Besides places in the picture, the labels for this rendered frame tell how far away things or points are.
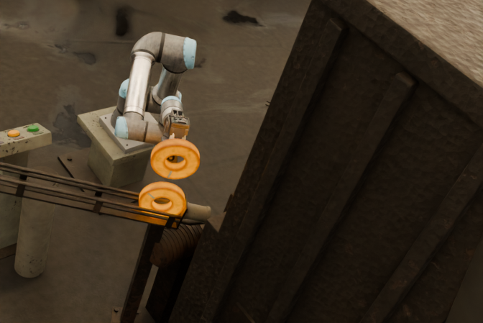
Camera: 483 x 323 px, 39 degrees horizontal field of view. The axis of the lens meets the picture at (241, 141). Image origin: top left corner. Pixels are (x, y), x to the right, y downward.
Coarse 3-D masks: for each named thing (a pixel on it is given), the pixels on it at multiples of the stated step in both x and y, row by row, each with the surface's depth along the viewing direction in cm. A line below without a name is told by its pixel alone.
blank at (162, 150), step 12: (168, 144) 206; (180, 144) 207; (192, 144) 210; (156, 156) 208; (168, 156) 209; (192, 156) 210; (156, 168) 212; (168, 168) 213; (180, 168) 213; (192, 168) 213
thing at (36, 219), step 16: (48, 176) 244; (32, 208) 245; (48, 208) 247; (32, 224) 251; (48, 224) 254; (32, 240) 256; (48, 240) 263; (16, 256) 267; (32, 256) 262; (32, 272) 269
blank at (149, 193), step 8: (152, 184) 221; (160, 184) 220; (168, 184) 221; (144, 192) 220; (152, 192) 220; (160, 192) 220; (168, 192) 220; (176, 192) 221; (144, 200) 222; (152, 200) 222; (176, 200) 223; (184, 200) 224; (152, 208) 225; (160, 208) 227; (168, 208) 226; (176, 208) 226
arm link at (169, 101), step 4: (168, 96) 239; (172, 96) 238; (164, 100) 238; (168, 100) 235; (172, 100) 235; (176, 100) 236; (164, 104) 235; (168, 104) 232; (172, 104) 232; (176, 104) 232; (180, 104) 236; (160, 108) 239; (164, 108) 232; (180, 108) 232; (160, 116) 236; (160, 120) 236
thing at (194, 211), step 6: (192, 204) 229; (192, 210) 227; (198, 210) 228; (204, 210) 229; (210, 210) 230; (186, 216) 227; (192, 216) 228; (198, 216) 228; (204, 216) 229; (210, 216) 229; (204, 222) 230
